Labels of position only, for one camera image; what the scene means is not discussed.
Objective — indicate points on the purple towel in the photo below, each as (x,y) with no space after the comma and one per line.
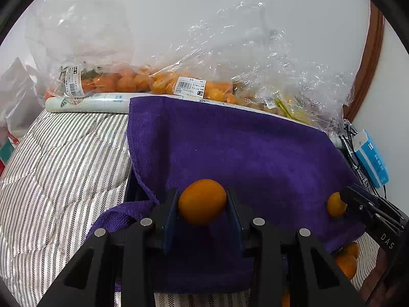
(230,144)

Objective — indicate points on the small round orange tangerine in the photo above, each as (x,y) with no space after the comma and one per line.
(335,204)

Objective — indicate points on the white plastic bag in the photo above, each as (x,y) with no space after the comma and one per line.
(19,96)

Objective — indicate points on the clear plastic bag, yellow fruits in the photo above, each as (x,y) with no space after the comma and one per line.
(300,99)

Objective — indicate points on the blue tissue packet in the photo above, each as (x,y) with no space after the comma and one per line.
(372,158)

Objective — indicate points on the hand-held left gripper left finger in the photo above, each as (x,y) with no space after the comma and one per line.
(171,227)

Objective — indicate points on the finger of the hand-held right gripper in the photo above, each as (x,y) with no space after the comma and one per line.
(354,206)
(383,203)

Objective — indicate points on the clear plastic bag with tangerines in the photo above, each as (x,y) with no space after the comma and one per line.
(99,81)

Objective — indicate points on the brown wooden frame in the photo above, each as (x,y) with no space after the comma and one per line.
(367,70)

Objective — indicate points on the clear plastic bag with kumquats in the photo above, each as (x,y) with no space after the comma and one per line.
(191,86)

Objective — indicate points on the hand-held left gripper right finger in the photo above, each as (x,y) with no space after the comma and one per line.
(235,225)

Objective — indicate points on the white printed paper roll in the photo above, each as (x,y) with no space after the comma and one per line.
(86,103)

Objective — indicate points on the red green package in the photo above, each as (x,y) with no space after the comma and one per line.
(6,150)

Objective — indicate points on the striped grey white blanket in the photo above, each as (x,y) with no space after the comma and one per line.
(60,179)

